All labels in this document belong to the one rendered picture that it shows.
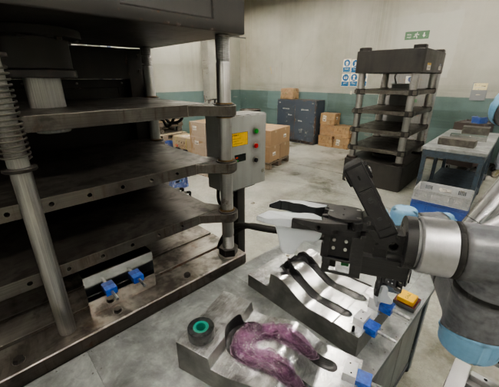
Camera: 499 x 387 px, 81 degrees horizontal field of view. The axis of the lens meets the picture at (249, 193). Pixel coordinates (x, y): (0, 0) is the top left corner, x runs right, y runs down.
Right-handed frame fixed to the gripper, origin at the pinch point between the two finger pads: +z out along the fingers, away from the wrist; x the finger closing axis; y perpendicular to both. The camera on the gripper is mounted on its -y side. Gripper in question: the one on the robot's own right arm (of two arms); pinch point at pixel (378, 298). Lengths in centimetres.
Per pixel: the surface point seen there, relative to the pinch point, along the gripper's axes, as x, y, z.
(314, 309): -16.5, -15.1, 4.2
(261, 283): -17.6, -40.1, 7.0
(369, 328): -12.8, 3.0, 2.2
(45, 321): -86, -88, 14
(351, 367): -27.7, 5.2, 4.4
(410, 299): 19.6, 5.3, 8.8
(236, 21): -4, -69, -92
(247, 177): 17, -85, -20
